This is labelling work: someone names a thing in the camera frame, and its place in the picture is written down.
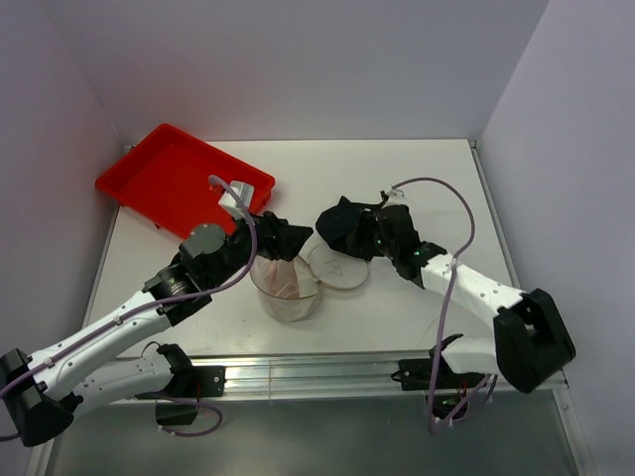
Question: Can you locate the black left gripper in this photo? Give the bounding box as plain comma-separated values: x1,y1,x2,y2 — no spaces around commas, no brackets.
207,205,312,289

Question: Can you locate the beige bra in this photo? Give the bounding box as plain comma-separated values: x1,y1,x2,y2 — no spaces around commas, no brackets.
251,257,316,299

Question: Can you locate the black garment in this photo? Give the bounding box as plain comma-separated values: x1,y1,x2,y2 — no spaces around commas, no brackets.
316,196,383,262

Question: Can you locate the white mesh laundry bag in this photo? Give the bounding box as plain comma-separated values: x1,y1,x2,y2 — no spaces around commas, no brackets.
249,242,371,323

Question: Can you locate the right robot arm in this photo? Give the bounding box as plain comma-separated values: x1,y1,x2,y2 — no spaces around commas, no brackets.
348,204,576,394

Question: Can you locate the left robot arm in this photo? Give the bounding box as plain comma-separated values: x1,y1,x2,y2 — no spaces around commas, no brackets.
1,211,314,447

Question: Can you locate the red plastic tray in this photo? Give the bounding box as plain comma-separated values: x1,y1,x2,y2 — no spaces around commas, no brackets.
95,123,275,239

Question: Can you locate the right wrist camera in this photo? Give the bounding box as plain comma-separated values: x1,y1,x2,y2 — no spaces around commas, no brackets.
380,188,408,206

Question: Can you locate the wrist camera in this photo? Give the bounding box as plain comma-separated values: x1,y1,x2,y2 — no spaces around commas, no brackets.
218,180,255,218
380,188,408,206

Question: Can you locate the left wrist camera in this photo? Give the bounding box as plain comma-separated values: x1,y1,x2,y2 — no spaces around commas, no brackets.
218,180,255,218

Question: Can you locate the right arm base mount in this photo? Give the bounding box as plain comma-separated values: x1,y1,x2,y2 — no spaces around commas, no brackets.
390,349,485,391

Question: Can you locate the aluminium mounting rail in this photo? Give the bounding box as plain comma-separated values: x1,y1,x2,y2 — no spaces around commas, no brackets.
108,348,570,406

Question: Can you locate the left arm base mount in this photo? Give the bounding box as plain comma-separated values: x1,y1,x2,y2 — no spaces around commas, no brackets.
147,344,225,399

